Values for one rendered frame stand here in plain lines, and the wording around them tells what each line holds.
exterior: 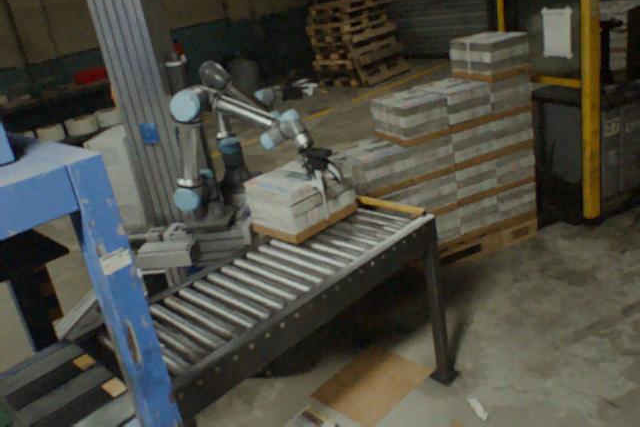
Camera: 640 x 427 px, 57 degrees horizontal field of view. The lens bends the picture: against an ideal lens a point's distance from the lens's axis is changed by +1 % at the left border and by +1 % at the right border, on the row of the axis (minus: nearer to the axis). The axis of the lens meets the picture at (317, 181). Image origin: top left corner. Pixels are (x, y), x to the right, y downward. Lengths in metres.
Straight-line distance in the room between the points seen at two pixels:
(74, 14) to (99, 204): 8.22
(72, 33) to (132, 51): 6.53
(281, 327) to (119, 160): 1.40
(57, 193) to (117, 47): 1.74
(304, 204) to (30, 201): 1.35
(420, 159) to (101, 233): 2.34
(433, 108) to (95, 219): 2.37
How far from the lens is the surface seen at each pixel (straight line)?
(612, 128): 4.07
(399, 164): 3.29
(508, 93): 3.64
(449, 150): 3.46
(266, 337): 1.93
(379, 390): 2.85
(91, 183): 1.28
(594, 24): 3.77
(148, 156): 3.00
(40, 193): 1.25
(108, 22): 2.92
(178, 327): 2.08
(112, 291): 1.35
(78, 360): 2.09
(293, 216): 2.35
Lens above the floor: 1.82
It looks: 19 degrees down
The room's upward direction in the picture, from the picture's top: 10 degrees counter-clockwise
